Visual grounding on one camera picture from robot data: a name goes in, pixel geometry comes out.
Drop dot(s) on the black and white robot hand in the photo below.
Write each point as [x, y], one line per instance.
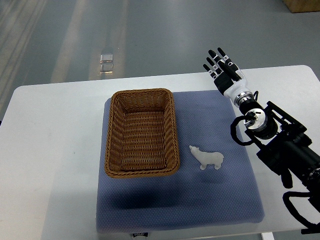
[227, 77]

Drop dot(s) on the white bear figurine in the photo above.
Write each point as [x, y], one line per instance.
[207, 158]

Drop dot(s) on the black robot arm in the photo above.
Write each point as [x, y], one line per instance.
[283, 148]

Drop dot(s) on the brown wicker basket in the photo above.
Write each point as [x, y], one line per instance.
[142, 138]

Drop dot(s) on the wooden box corner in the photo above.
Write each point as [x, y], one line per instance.
[302, 6]

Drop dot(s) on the metal floor plate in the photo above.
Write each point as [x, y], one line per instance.
[106, 63]

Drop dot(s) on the blue quilted mat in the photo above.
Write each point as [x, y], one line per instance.
[191, 197]

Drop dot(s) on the white table leg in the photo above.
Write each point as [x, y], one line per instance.
[267, 236]

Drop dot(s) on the black label tag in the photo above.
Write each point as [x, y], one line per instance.
[140, 234]

